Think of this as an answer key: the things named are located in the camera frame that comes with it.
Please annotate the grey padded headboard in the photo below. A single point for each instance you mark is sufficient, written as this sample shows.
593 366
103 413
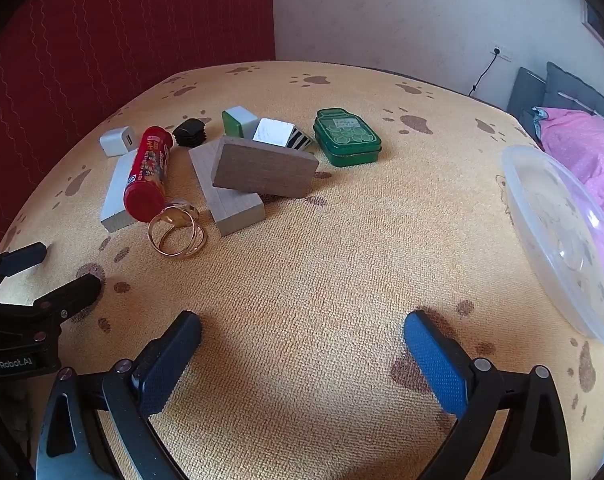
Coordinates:
532 90

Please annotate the grey wooden block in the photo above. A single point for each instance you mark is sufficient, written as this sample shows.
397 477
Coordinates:
232 207

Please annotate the clear plastic bowl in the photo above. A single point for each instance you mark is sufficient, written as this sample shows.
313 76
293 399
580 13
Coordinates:
557 240

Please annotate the white usb charger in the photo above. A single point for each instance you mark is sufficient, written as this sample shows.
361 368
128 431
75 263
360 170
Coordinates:
113 142

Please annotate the red curtain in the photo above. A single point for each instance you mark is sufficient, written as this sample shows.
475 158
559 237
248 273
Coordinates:
107 35

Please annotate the white wall socket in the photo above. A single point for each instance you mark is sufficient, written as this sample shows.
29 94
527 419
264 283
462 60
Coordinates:
502 53

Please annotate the green and white tile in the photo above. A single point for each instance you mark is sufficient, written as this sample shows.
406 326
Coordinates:
237 122

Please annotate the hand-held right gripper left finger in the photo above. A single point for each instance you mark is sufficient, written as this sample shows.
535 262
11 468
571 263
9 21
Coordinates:
174 355

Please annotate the black ribbed plastic cap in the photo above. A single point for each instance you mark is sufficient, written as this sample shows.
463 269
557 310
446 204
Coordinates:
189 130

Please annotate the yellow paw print blanket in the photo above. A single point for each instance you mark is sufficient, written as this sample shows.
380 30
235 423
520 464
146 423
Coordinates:
307 260

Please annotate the green metal tin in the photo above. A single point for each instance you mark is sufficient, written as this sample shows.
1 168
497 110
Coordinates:
344 135

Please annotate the brown wooden block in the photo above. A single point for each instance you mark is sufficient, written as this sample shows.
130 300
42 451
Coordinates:
264 167

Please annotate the red cylindrical can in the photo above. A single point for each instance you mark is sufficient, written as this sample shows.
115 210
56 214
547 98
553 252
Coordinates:
147 175

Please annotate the grey card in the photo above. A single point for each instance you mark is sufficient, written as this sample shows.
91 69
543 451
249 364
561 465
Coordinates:
274 132
114 200

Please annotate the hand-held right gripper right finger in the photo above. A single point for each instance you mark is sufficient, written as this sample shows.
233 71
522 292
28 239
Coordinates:
437 365

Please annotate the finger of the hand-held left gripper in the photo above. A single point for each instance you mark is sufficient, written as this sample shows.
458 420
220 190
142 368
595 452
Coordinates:
82 290
24 255

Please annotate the framed wall picture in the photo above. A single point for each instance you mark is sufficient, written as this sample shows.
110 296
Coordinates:
596 22

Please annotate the pink dotted quilt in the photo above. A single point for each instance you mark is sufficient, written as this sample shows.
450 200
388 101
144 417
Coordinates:
582 155

